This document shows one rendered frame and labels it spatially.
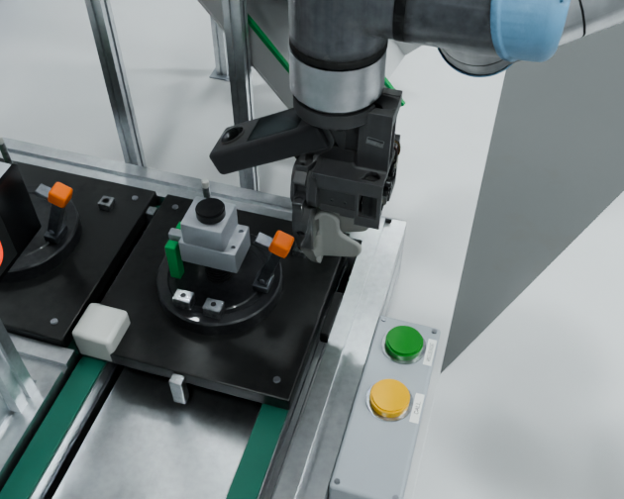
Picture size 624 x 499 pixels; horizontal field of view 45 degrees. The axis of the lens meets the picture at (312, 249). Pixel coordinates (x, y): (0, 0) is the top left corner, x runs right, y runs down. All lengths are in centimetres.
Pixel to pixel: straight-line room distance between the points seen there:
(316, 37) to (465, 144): 69
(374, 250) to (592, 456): 33
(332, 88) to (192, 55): 85
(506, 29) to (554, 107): 229
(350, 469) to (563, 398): 31
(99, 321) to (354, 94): 39
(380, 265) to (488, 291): 127
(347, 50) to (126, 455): 48
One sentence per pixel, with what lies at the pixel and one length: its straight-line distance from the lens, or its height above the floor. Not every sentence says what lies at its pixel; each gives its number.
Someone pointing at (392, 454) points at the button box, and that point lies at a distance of 75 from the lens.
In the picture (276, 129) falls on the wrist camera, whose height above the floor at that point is 122.
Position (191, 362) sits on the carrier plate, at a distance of 79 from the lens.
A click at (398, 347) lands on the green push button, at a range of 80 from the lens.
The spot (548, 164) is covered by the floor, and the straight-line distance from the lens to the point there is 256.
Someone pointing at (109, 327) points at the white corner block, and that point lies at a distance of 81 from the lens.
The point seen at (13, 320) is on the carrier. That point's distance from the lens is 88.
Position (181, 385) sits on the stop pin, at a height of 96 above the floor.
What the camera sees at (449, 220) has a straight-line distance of 108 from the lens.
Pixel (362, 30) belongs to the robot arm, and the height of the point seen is 134.
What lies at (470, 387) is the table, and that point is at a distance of 92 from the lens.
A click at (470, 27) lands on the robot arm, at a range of 52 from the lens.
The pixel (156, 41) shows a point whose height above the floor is 86.
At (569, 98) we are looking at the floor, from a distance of 286.
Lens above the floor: 163
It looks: 48 degrees down
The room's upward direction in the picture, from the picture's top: straight up
